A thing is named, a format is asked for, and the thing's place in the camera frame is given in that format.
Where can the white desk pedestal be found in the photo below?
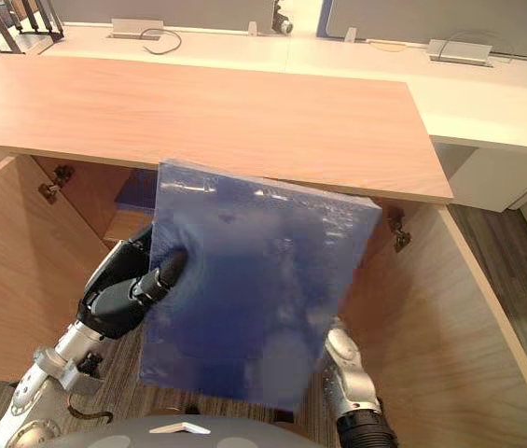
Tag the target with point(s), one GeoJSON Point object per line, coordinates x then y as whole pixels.
{"type": "Point", "coordinates": [491, 179]}

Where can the grey robot torso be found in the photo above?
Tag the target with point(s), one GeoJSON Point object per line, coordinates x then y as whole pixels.
{"type": "Point", "coordinates": [188, 431]}

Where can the wooden cabinet door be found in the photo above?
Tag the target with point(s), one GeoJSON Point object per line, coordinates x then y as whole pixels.
{"type": "Point", "coordinates": [16, 261]}
{"type": "Point", "coordinates": [449, 336]}

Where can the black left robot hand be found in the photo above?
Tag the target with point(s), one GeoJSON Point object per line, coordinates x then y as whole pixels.
{"type": "Point", "coordinates": [125, 289]}

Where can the dark wooden chair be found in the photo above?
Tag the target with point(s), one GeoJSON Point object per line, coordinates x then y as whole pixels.
{"type": "Point", "coordinates": [9, 25]}

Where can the wooden office cabinet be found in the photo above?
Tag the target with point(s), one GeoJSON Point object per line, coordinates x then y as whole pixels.
{"type": "Point", "coordinates": [198, 121]}

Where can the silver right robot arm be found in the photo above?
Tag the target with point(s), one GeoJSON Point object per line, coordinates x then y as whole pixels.
{"type": "Point", "coordinates": [354, 382]}

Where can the blue translucent plastic folder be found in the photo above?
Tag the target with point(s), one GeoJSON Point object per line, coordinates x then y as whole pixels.
{"type": "Point", "coordinates": [253, 289]}

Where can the silver partition bracket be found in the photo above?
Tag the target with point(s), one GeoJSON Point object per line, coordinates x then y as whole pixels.
{"type": "Point", "coordinates": [253, 28]}
{"type": "Point", "coordinates": [350, 34]}

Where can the grey desk partition panel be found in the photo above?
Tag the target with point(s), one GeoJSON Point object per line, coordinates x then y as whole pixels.
{"type": "Point", "coordinates": [160, 10]}
{"type": "Point", "coordinates": [440, 21]}

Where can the metal cabinet hinge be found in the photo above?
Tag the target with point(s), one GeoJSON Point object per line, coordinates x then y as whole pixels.
{"type": "Point", "coordinates": [56, 183]}
{"type": "Point", "coordinates": [398, 228]}

